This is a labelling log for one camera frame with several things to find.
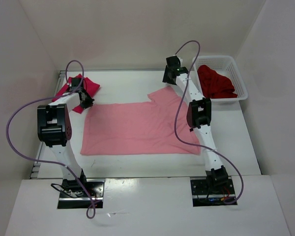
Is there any white plastic basket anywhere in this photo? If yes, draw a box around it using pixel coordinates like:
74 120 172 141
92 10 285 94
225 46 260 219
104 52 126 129
193 55 248 104

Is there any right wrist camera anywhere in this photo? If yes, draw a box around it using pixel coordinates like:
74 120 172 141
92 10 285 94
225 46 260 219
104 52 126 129
176 55 183 64

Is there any dark red t shirt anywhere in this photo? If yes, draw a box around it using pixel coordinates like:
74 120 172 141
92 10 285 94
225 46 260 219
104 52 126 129
197 65 237 99

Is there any magenta red t shirt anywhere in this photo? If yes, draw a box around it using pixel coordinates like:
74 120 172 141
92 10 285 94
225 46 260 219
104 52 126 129
52 74 100 114

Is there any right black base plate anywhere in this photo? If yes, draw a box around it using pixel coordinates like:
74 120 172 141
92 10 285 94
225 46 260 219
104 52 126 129
190 177 236 207

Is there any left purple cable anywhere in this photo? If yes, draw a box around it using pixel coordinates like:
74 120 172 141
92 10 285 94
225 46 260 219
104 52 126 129
5 59 103 219

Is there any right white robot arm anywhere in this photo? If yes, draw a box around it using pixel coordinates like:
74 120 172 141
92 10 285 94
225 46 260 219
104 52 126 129
163 55 229 193

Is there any light pink t shirt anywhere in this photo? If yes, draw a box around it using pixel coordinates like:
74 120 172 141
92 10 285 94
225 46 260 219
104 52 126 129
80 87 200 156

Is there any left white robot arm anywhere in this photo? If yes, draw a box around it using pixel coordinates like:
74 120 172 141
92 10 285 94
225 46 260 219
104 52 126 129
37 75 94 197

